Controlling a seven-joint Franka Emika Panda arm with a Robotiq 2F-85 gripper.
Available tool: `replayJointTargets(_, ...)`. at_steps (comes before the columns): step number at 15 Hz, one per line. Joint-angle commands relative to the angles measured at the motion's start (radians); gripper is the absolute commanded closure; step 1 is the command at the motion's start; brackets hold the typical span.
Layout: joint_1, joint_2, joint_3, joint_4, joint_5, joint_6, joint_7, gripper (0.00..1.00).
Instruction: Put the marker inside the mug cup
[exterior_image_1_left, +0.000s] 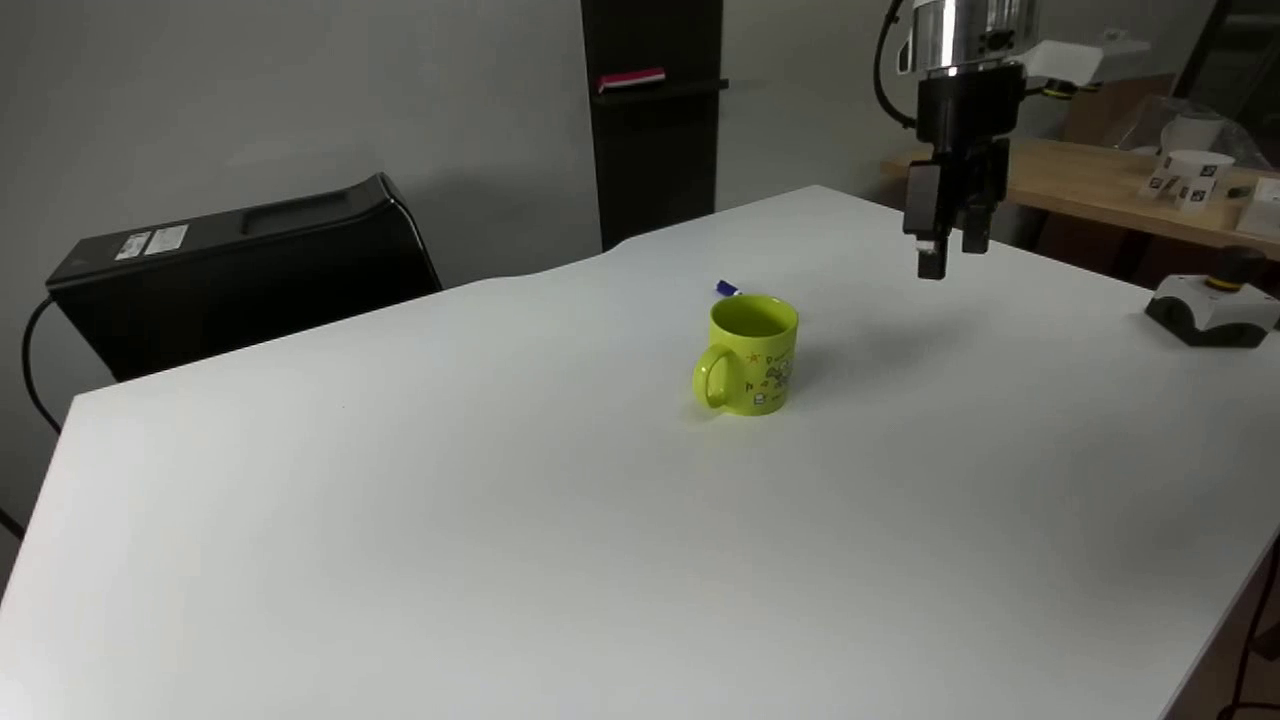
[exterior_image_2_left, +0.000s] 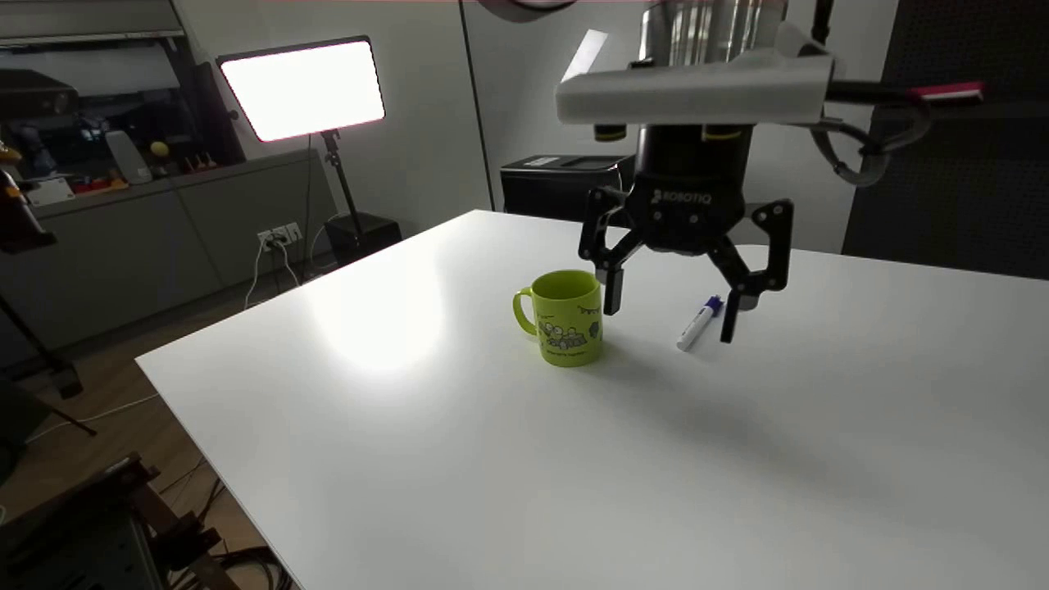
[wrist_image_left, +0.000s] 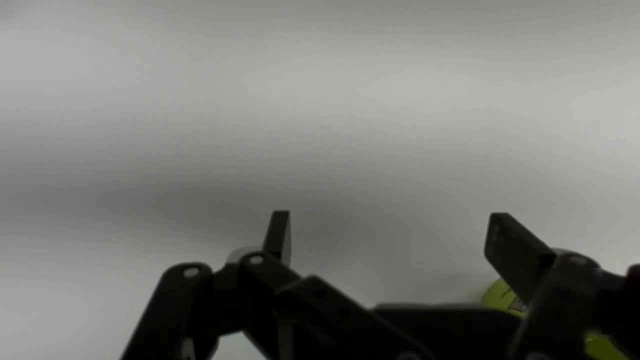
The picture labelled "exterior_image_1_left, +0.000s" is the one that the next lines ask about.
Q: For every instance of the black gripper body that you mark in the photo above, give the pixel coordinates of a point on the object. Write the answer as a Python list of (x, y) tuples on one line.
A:
[(966, 126)]

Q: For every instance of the lime green mug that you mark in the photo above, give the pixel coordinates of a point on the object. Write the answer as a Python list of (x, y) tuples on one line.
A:
[(753, 360)]

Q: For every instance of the white marker with blue cap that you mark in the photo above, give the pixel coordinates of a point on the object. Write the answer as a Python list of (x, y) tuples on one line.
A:
[(725, 287)]

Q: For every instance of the white paper cup with print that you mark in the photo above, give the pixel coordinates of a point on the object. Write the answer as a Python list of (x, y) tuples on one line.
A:
[(1190, 179)]

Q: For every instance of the wooden side table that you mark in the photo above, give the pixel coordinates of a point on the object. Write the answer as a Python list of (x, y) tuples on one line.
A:
[(1134, 189)]

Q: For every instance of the dark office chair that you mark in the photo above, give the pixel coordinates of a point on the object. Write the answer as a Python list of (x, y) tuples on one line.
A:
[(1241, 64)]

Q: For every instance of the dark tall cabinet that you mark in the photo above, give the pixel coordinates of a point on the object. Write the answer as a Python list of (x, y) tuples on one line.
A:
[(654, 121)]

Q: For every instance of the pink book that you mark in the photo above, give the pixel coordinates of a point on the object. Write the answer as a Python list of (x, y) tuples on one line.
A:
[(628, 78)]

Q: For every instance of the black computer case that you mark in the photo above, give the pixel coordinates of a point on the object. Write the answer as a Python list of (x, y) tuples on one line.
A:
[(242, 274)]

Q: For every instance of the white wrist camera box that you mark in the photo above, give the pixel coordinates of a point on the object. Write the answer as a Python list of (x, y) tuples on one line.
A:
[(1064, 62)]

